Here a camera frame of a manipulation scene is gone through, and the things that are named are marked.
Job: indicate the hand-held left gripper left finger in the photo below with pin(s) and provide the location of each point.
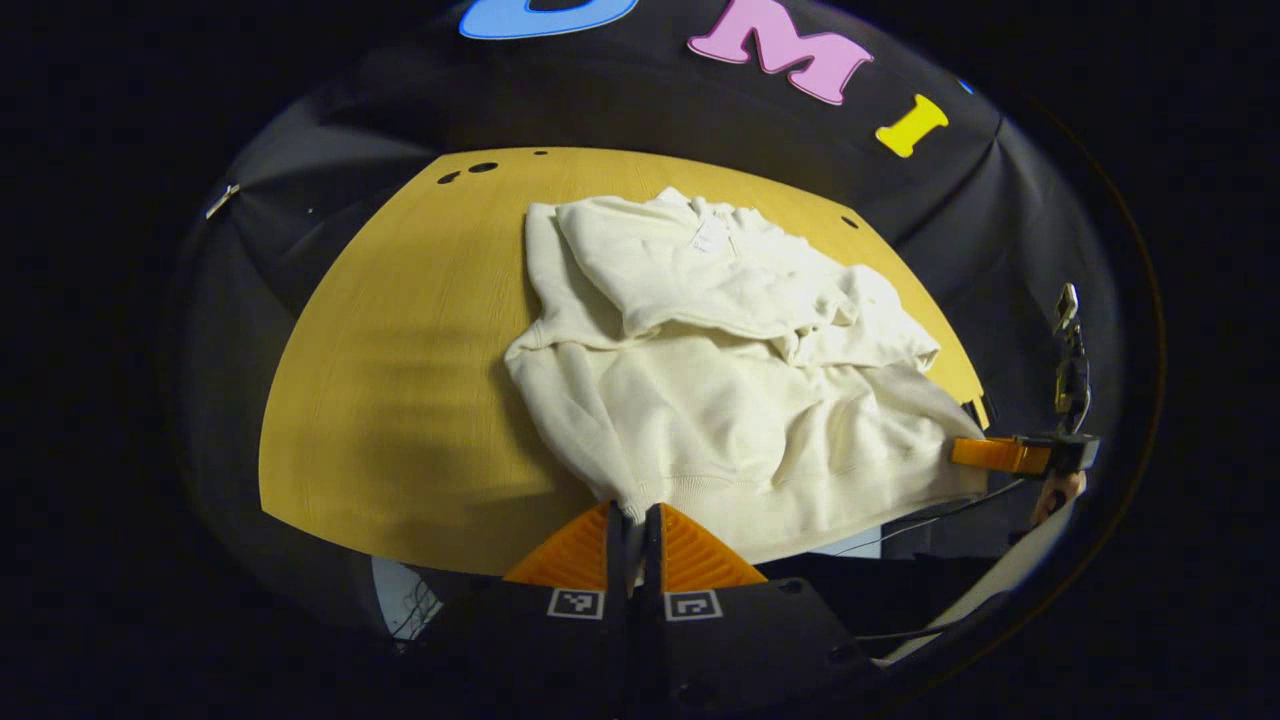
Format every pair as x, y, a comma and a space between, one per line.
618, 600

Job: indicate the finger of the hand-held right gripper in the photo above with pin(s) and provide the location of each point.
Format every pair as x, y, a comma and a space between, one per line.
995, 455

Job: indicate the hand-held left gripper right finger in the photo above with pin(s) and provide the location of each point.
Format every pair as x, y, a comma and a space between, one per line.
650, 600

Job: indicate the cream white sweatshirt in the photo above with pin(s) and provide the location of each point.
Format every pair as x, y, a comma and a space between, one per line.
720, 400

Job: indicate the black backdrop cloth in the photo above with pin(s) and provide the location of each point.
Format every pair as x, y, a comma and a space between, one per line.
620, 100

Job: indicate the silver cloth clip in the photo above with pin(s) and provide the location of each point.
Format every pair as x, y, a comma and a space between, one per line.
222, 200

